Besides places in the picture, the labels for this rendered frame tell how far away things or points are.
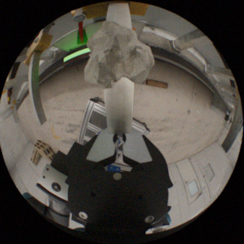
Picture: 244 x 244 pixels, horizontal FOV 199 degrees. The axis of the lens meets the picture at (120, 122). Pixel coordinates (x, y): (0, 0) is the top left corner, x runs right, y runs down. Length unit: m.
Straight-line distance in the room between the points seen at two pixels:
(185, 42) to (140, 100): 0.87
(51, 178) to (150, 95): 1.13
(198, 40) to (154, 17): 0.26
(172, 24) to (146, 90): 0.84
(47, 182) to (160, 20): 0.78
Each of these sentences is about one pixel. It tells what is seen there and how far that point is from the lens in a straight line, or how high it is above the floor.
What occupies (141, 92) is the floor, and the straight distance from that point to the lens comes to 0.97.
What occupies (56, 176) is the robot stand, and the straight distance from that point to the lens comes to 0.29.
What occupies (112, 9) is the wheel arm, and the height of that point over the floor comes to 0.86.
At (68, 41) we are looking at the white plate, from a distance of 0.29.
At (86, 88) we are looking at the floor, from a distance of 1.05.
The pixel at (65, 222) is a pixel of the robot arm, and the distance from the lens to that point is 0.51.
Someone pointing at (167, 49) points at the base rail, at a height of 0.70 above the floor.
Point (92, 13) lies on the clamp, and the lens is 0.21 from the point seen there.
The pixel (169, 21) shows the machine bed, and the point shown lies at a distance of 0.51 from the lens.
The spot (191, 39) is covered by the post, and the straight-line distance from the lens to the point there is 0.29.
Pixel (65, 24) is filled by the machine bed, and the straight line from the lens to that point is 0.52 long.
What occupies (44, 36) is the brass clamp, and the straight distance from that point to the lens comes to 0.31.
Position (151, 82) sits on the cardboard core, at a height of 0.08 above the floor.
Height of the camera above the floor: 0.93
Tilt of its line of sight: 60 degrees down
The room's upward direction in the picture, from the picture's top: 178 degrees counter-clockwise
